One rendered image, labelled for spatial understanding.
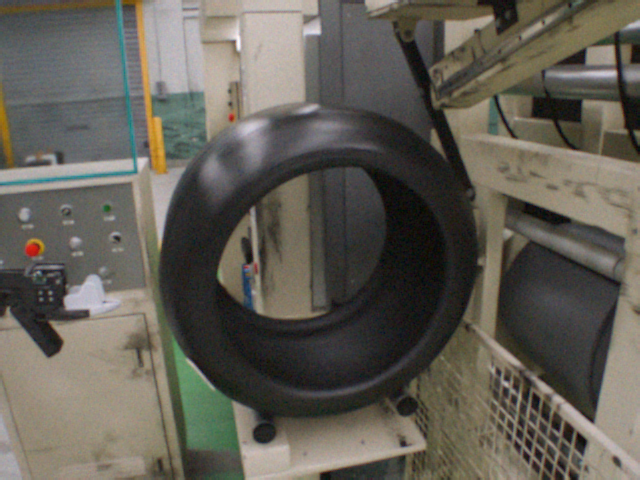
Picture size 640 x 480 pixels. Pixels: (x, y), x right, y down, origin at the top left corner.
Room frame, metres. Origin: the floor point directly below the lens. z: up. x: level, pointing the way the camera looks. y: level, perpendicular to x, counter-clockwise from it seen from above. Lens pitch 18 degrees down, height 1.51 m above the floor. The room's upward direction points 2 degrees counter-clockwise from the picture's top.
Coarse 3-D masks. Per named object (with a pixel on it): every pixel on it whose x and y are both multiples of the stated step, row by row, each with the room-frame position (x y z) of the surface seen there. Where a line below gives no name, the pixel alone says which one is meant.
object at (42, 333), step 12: (12, 312) 0.74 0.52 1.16; (24, 312) 0.74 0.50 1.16; (24, 324) 0.74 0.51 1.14; (36, 324) 0.75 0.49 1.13; (48, 324) 0.78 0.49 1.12; (36, 336) 0.75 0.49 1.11; (48, 336) 0.76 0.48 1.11; (60, 336) 0.79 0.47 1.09; (48, 348) 0.75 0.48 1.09; (60, 348) 0.76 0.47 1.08
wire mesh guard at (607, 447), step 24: (480, 336) 0.91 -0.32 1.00; (456, 360) 1.01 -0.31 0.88; (480, 360) 0.92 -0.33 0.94; (504, 360) 0.83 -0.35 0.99; (528, 384) 0.75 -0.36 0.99; (456, 408) 1.00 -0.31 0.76; (528, 408) 0.75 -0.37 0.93; (552, 408) 0.69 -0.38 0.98; (456, 432) 0.98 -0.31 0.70; (504, 432) 0.81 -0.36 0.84; (600, 432) 0.59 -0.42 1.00; (408, 456) 1.23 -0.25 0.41; (600, 456) 0.57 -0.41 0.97; (624, 456) 0.54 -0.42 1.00
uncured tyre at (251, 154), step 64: (256, 128) 0.79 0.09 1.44; (320, 128) 0.78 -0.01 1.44; (384, 128) 0.81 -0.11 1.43; (192, 192) 0.75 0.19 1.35; (256, 192) 0.74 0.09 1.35; (384, 192) 1.08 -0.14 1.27; (448, 192) 0.82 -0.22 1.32; (192, 256) 0.72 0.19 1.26; (384, 256) 1.09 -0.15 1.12; (448, 256) 0.82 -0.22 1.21; (192, 320) 0.71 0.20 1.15; (256, 320) 1.01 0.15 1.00; (320, 320) 1.05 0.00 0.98; (384, 320) 1.04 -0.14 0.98; (448, 320) 0.82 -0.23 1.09; (256, 384) 0.73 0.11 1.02; (320, 384) 0.90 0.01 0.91; (384, 384) 0.79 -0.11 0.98
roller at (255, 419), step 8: (248, 408) 0.82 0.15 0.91; (248, 416) 0.81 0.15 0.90; (256, 416) 0.78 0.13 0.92; (264, 416) 0.78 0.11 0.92; (272, 416) 0.80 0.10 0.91; (256, 424) 0.76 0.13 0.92; (264, 424) 0.76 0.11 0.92; (272, 424) 0.76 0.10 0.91; (256, 432) 0.75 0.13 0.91; (264, 432) 0.75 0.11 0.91; (272, 432) 0.76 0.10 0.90; (256, 440) 0.75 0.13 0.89; (264, 440) 0.75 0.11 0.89; (272, 440) 0.76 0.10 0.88
